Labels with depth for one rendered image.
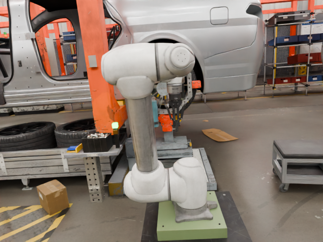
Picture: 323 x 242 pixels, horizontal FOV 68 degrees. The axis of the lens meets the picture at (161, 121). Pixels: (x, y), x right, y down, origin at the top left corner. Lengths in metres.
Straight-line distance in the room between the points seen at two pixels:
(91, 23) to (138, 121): 1.26
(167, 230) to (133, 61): 0.76
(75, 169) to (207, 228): 1.52
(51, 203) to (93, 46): 1.26
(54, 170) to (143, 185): 1.49
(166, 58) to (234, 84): 1.80
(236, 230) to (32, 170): 1.92
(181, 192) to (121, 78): 0.60
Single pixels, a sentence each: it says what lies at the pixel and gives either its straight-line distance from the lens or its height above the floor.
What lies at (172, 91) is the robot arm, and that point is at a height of 0.92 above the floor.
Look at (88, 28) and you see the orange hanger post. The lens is 2.04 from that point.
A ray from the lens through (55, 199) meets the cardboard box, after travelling 2.14.
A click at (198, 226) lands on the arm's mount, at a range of 1.20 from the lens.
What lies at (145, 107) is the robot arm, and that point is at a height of 0.93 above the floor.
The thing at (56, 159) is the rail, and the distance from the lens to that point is 2.43.
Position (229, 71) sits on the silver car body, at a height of 0.94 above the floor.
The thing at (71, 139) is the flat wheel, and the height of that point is 0.45.
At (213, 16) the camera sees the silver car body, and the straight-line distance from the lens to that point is 2.50.
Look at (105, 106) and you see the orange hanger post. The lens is 2.03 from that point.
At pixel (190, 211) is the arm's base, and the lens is 1.21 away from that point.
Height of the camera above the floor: 1.09
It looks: 14 degrees down
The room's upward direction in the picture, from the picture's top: 5 degrees counter-clockwise
